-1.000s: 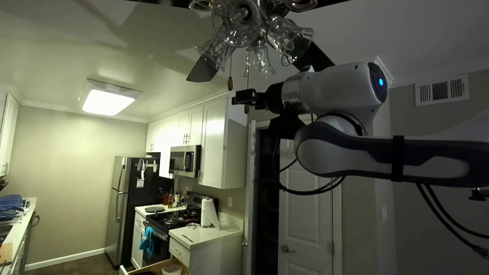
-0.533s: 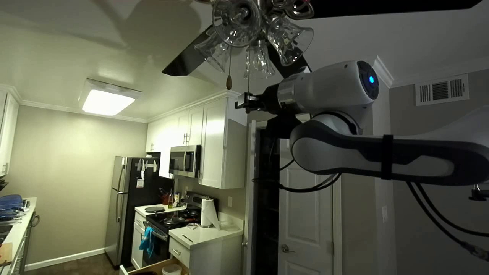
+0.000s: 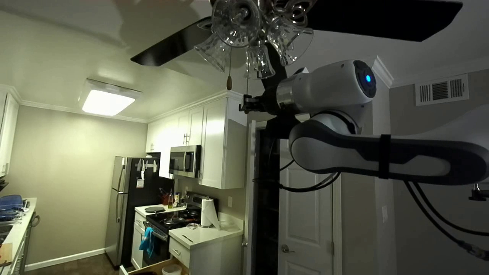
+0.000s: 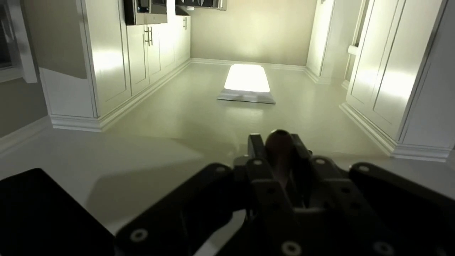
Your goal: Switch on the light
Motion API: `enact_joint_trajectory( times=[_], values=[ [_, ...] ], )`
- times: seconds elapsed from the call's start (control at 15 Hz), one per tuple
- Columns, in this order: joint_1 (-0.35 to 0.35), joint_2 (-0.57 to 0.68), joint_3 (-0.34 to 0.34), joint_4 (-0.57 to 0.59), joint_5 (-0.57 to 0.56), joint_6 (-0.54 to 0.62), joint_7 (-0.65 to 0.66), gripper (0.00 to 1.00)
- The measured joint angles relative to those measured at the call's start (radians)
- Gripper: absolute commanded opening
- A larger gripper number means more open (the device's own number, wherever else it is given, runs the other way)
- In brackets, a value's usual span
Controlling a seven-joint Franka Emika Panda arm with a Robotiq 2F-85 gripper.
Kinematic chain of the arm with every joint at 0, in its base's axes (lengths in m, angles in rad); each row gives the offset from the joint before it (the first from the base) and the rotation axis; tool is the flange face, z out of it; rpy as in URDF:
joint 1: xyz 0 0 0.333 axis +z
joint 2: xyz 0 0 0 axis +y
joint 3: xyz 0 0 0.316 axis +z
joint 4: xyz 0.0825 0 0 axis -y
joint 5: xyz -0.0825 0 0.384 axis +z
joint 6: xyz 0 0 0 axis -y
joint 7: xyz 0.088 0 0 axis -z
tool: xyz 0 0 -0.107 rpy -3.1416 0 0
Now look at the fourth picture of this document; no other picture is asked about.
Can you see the rectangular flush ceiling light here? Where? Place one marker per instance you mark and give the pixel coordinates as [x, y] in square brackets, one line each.
[246, 80]

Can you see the white panelled cabinet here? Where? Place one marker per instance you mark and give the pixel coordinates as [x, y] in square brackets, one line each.
[403, 71]

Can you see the narrow white cabinet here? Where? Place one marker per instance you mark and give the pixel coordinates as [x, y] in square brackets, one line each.
[178, 40]

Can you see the tall white cabinet panel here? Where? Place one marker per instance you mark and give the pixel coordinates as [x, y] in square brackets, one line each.
[107, 57]

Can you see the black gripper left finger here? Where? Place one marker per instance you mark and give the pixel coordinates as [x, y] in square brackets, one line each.
[258, 189]

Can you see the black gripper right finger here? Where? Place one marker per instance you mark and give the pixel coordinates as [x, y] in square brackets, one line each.
[360, 204]

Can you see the dark built-in appliance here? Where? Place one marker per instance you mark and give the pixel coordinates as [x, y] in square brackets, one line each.
[144, 10]

